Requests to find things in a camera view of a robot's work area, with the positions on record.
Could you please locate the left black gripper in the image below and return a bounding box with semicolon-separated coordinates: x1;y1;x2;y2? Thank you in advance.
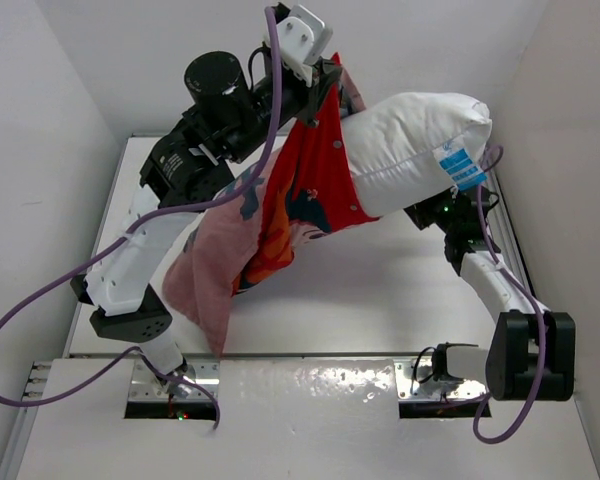
219;55;338;165

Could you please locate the white pillow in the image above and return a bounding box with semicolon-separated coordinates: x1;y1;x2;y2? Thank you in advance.
341;92;492;217

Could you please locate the red patterned pillowcase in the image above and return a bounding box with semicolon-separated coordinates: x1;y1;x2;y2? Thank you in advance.
162;72;373;357

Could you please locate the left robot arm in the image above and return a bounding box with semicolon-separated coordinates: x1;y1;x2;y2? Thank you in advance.
71;45;342;375

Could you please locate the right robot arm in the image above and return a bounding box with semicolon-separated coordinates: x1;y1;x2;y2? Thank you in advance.
405;187;576;401

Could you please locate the aluminium frame rail right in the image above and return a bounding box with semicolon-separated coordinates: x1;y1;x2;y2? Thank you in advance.
485;171;536;295

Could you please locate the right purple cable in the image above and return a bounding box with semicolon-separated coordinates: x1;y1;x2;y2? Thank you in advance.
472;144;549;445

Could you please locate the purple cable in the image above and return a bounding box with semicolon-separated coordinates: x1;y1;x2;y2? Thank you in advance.
0;4;284;430
472;144;549;445

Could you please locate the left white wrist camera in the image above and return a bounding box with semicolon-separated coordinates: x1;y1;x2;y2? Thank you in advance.
263;3;333;88

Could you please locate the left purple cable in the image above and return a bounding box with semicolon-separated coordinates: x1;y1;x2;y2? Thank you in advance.
0;4;284;430

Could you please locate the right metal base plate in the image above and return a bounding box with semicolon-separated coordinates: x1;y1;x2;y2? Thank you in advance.
395;369;486;403

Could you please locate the metal base plate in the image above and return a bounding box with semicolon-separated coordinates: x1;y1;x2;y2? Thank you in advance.
127;358;220;404
395;369;486;403

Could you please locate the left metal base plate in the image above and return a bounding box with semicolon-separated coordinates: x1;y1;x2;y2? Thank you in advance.
127;358;220;404

